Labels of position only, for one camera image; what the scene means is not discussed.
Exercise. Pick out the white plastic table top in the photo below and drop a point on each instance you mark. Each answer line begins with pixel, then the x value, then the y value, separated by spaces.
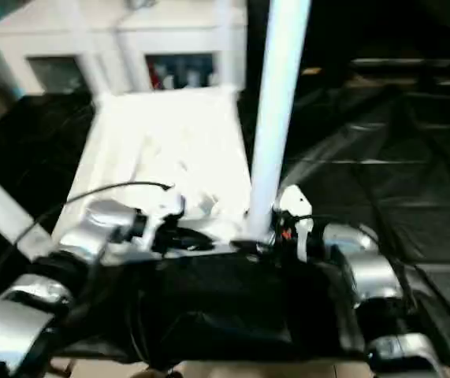
pixel 161 138

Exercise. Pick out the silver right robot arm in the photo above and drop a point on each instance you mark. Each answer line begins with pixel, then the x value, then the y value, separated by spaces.
pixel 370 271

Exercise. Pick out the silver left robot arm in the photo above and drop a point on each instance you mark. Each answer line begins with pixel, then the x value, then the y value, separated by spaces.
pixel 90 220

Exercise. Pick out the black mat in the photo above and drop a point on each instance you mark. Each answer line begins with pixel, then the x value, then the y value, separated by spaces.
pixel 386 197

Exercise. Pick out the white glass-door cabinet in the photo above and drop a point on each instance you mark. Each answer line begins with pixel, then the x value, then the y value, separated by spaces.
pixel 130 39

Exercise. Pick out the dark low bench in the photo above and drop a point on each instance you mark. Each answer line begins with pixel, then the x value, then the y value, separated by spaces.
pixel 406 63

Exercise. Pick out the black speaker with gold label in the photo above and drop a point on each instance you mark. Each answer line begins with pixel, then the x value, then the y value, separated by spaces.
pixel 366 31

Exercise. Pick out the clear glass jar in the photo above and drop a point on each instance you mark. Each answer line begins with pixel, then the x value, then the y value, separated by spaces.
pixel 140 3

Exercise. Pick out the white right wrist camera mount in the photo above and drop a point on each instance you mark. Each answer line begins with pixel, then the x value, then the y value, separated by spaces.
pixel 297 204

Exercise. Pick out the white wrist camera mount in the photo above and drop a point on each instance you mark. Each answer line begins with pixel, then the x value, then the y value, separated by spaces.
pixel 169 208
pixel 297 204

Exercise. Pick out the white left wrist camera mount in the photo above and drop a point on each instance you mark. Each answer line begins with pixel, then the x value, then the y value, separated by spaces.
pixel 169 208

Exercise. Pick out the black folding table frame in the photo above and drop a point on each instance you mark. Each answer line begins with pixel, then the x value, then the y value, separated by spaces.
pixel 61 368

